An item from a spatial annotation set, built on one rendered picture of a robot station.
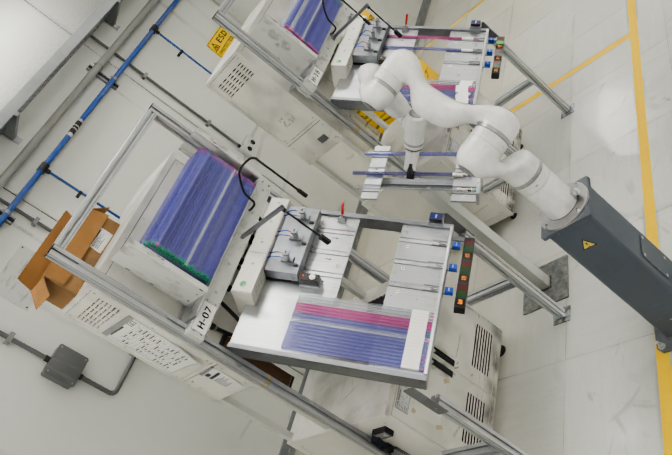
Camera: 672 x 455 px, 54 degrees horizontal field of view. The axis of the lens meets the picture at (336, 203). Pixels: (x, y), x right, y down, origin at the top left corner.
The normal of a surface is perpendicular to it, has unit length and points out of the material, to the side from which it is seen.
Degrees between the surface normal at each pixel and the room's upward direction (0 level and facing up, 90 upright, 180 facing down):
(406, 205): 90
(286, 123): 90
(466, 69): 44
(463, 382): 90
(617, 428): 0
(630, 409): 0
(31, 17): 90
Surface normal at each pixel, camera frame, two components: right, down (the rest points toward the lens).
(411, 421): 0.61, -0.41
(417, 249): -0.11, -0.70
